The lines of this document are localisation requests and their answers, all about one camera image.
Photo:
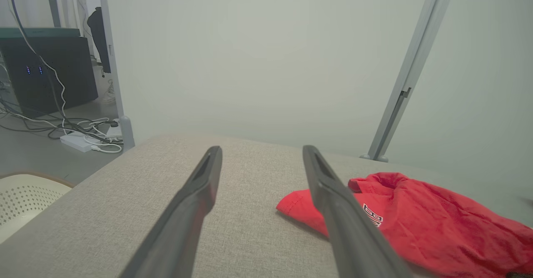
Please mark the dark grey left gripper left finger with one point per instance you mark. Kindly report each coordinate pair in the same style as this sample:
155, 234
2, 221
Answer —
179, 232

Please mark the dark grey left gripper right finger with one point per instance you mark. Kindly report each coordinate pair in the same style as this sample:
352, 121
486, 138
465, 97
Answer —
354, 236

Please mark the plain red garment with logo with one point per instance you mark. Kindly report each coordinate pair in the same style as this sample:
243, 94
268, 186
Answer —
437, 228

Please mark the white power strip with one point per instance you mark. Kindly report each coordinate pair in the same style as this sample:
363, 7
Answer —
77, 141

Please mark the white shoe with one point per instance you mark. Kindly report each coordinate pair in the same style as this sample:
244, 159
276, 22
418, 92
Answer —
109, 94

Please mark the cream perforated laundry basket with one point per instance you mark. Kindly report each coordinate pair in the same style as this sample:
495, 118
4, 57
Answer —
25, 199

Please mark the black computer tower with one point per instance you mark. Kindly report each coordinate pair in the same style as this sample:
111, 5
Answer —
79, 73

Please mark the black trousers leg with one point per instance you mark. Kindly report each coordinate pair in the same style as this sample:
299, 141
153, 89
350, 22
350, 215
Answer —
100, 40

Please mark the teal flat board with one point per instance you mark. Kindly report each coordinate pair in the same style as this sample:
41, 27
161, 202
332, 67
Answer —
41, 33

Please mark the grey slanted metal post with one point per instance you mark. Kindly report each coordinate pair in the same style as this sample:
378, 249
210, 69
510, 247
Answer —
424, 40

